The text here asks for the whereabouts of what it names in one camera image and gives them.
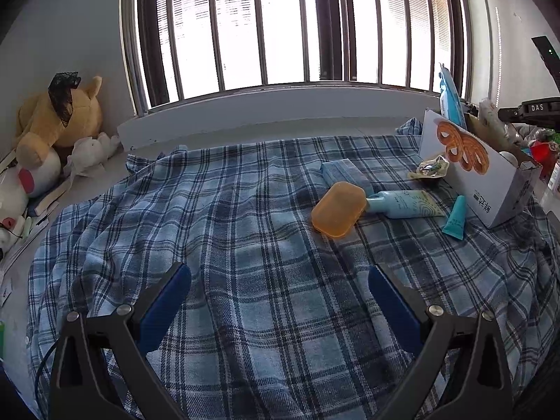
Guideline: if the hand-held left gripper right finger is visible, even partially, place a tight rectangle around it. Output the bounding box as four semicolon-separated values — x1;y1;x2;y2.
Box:
367;265;513;420

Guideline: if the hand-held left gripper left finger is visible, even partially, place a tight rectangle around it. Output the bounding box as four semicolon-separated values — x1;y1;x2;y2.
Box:
48;262;193;420

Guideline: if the clear cotton swab pack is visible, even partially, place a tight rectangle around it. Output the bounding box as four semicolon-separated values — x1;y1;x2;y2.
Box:
477;98;510;141

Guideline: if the blue wet wipes pack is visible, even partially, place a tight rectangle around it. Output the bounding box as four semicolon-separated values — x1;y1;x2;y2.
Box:
437;63;467;127

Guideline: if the printed cardboard box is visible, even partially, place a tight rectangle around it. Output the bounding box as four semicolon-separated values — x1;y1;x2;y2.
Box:
418;109;543;229

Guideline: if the dark foil snack packet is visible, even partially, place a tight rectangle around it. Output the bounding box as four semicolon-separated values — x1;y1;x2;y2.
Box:
409;154;450;180

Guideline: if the teal lotion bottle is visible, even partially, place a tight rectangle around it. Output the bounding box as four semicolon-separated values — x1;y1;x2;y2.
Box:
365;190;447;219

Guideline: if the small teal tube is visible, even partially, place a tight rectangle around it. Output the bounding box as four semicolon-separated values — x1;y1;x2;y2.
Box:
442;195;468;240

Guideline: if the orange plastic case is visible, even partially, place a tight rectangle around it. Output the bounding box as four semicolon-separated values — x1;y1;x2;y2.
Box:
311;181;367;239

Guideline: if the light blue box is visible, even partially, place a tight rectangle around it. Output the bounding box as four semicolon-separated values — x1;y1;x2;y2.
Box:
321;158;372;195

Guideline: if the grey plush toy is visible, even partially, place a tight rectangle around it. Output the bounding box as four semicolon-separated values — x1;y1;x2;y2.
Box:
512;125;547;145

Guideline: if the red snack packet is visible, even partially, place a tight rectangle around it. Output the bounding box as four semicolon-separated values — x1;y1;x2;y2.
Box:
531;142;560;165

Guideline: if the blue plaid blanket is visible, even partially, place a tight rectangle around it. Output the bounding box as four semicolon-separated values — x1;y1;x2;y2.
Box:
26;117;560;420

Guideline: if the thin book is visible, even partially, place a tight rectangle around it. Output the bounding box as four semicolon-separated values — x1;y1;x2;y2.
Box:
33;181;73;217

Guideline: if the small white plush toy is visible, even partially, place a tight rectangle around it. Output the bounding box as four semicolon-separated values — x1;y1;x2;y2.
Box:
65;131;121;176

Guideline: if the white and black plush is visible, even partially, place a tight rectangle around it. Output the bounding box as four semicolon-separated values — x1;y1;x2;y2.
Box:
0;214;27;252

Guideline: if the white plush with pink spot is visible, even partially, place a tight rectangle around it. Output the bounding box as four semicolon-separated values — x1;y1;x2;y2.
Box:
0;146;62;213

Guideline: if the yellow plush bear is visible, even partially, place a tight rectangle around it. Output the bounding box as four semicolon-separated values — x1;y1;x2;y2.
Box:
16;76;103;167

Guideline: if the black lace band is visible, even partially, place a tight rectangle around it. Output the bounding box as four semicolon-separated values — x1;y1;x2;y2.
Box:
48;71;82;127

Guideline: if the barred window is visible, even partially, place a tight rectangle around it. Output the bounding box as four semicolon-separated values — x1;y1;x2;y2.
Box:
120;0;475;117

